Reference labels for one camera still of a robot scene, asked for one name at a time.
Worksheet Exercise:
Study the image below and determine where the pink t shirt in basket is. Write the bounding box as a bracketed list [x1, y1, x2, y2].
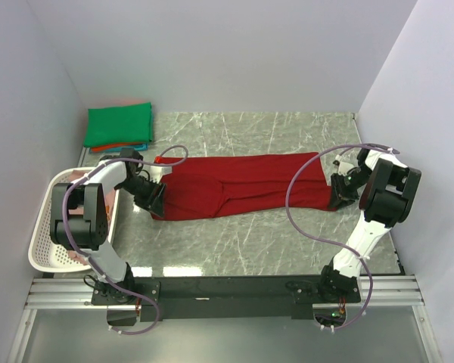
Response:
[67, 169, 116, 265]

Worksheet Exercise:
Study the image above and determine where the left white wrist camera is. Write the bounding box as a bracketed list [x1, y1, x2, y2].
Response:
[148, 166, 172, 183]

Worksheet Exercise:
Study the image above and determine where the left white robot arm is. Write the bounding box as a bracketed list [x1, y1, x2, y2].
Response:
[50, 148, 173, 305]

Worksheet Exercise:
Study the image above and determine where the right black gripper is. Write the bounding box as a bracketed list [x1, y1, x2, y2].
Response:
[328, 166, 372, 212]

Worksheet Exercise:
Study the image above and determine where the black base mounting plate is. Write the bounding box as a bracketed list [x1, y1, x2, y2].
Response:
[90, 275, 364, 327]

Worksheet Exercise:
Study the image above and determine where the white plastic laundry basket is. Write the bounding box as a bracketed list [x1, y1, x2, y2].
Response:
[28, 163, 127, 281]

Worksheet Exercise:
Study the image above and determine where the aluminium rail frame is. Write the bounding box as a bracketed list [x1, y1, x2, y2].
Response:
[9, 275, 443, 362]

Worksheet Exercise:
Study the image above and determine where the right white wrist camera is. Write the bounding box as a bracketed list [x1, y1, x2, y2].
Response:
[333, 154, 354, 174]

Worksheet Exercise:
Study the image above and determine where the green folded t shirt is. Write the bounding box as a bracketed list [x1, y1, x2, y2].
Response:
[83, 103, 153, 147]

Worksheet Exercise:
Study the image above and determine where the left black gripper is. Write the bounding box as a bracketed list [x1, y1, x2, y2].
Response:
[118, 175, 166, 217]

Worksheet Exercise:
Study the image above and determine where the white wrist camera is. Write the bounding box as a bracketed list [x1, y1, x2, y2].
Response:
[333, 154, 354, 174]
[148, 166, 172, 183]

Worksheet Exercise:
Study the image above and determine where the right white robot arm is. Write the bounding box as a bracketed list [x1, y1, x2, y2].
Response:
[316, 149, 422, 302]

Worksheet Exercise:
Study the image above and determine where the red t shirt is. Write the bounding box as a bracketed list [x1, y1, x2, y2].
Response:
[155, 153, 331, 221]

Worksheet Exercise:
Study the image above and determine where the orange folded t shirt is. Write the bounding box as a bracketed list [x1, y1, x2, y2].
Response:
[89, 143, 148, 154]

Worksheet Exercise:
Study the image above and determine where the teal folded t shirt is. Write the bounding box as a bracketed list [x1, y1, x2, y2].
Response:
[104, 143, 148, 153]

